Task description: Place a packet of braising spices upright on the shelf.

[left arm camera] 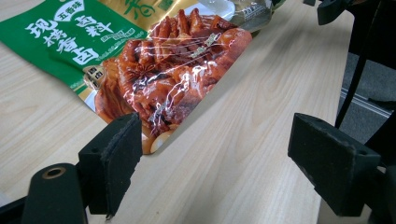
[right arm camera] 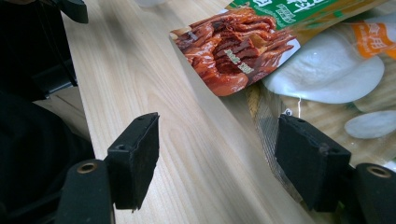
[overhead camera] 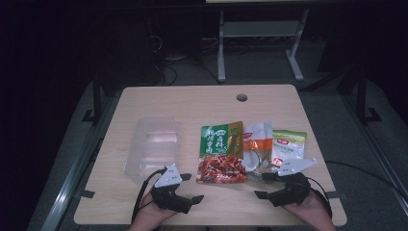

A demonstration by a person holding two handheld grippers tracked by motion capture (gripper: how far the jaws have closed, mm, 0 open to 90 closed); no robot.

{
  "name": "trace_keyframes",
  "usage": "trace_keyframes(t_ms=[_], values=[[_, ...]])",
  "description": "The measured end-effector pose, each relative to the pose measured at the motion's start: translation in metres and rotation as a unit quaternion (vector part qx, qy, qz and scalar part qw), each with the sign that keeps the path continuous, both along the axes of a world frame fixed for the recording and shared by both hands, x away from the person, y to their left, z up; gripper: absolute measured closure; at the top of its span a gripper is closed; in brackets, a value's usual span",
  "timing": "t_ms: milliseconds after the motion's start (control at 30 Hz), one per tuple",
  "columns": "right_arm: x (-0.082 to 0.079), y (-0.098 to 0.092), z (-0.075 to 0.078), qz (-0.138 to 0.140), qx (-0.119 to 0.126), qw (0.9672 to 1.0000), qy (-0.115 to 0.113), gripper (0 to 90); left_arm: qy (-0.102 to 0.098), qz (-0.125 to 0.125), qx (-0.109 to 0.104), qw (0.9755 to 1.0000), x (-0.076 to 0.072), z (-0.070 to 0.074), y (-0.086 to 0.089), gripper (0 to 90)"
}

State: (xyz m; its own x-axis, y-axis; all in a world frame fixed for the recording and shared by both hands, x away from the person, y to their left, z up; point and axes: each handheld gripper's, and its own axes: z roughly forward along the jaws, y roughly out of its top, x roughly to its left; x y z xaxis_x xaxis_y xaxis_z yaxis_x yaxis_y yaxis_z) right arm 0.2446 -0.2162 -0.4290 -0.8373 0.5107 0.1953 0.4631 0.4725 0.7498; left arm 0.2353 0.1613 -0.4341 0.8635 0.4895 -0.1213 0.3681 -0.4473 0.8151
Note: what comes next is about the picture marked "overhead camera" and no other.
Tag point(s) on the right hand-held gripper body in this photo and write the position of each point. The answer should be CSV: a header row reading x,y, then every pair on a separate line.
x,y
295,189

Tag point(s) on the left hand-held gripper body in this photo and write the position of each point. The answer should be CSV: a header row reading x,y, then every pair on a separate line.
x,y
171,197

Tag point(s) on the white and orange seasoning packet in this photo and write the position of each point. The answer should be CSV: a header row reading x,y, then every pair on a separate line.
x,y
256,147

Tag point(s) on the clear plastic container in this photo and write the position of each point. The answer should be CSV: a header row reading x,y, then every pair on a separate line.
x,y
154,150

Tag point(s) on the green and red seasoning packet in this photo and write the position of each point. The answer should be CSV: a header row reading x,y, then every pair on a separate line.
x,y
221,154

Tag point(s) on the person's left hand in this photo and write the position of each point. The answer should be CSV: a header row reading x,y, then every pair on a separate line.
x,y
150,213

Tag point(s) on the person's right hand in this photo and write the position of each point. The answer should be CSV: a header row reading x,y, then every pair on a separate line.
x,y
312,210

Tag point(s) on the white packet with green edge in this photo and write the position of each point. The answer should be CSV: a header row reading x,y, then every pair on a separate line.
x,y
288,146

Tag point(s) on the black tape strip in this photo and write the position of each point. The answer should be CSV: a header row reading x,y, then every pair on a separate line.
x,y
87,194
332,194

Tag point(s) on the black metal stand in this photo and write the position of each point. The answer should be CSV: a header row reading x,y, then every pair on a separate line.
x,y
96,99
362,96

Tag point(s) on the grey metal rail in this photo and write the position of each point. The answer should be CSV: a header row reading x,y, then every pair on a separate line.
x,y
381,160
70,189

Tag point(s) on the white metal table frame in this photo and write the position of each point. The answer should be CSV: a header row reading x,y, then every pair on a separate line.
x,y
261,29

